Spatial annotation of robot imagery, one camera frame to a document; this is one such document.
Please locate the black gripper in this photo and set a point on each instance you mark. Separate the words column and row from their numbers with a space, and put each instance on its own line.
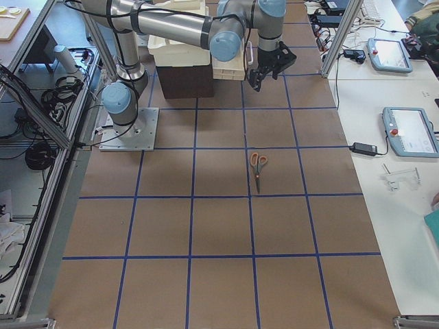
column 266, row 60

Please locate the light wood drawer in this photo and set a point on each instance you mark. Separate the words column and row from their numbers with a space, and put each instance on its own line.
column 231, row 70

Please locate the orange grey scissors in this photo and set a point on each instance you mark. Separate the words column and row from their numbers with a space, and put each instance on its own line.
column 257, row 162

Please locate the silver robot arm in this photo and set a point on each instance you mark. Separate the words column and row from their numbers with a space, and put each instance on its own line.
column 221, row 35

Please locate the dark brown drawer cabinet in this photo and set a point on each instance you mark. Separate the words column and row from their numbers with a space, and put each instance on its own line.
column 186, row 81

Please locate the white plastic storage bin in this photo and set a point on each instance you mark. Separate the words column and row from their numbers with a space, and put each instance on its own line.
column 168, row 52

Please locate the far teach pendant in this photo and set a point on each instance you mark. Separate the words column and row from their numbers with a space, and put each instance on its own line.
column 388, row 55

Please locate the teach pendant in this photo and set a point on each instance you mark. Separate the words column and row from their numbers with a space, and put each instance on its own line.
column 409, row 132
column 388, row 55

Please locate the black power adapter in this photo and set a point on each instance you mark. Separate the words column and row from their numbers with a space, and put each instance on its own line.
column 364, row 149

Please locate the near teach pendant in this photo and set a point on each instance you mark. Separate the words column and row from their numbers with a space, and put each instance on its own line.
column 409, row 132

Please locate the grey cylinder device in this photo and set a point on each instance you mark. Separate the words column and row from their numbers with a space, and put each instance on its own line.
column 64, row 56

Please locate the teal folder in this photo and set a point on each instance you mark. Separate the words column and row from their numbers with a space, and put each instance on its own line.
column 432, row 222

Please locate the wooden cutting board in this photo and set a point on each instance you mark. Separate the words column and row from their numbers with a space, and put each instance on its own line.
column 11, row 20

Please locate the white crumpled cloth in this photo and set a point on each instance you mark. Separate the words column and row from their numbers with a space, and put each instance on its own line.
column 12, row 234

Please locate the white drawer handle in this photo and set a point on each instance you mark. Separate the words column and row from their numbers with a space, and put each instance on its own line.
column 248, row 55

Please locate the aluminium frame post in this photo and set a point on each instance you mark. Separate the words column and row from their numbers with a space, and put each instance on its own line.
column 344, row 28

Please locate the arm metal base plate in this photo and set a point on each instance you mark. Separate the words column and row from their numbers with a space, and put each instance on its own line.
column 141, row 136

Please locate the clear acrylic bracket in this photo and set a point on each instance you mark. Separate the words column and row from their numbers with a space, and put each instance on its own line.
column 394, row 179

